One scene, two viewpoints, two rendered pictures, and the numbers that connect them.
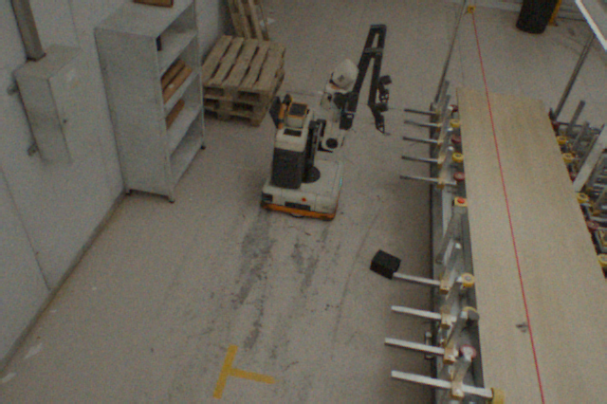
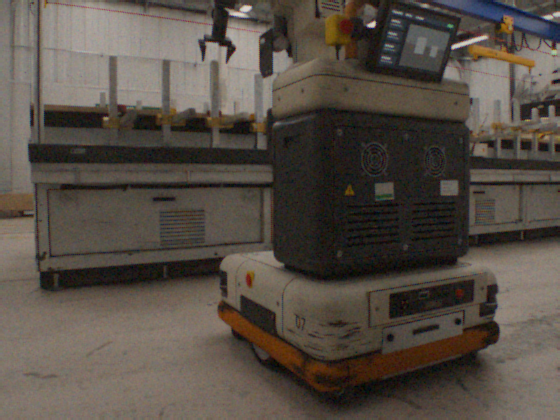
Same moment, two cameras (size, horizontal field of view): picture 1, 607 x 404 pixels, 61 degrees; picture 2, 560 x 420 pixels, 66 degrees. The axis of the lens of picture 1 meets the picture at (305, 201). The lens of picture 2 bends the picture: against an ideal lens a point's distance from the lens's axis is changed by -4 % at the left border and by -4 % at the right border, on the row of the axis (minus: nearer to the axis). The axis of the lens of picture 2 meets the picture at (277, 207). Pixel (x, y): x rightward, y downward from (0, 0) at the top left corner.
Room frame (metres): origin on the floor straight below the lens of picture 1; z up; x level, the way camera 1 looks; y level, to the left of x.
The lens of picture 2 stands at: (4.61, 1.05, 0.52)
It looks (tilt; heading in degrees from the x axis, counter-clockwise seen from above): 3 degrees down; 236
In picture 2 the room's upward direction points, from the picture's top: straight up
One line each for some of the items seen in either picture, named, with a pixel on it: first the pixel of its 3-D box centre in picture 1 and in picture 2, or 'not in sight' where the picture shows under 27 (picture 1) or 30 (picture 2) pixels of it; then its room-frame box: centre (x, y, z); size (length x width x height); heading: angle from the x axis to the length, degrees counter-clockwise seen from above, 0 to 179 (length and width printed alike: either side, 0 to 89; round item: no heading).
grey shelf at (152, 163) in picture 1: (159, 99); not in sight; (3.84, 1.34, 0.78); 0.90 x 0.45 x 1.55; 174
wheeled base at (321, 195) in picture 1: (303, 183); (347, 298); (3.65, 0.03, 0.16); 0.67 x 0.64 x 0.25; 84
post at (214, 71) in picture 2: (442, 132); (214, 106); (3.57, -1.05, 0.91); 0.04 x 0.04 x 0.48; 84
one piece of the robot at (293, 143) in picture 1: (297, 143); (367, 158); (3.66, 0.12, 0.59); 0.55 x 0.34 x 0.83; 174
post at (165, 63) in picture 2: (441, 119); (165, 107); (3.82, -1.07, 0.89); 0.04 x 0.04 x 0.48; 84
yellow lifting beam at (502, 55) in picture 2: not in sight; (504, 56); (-2.77, -2.98, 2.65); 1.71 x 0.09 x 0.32; 174
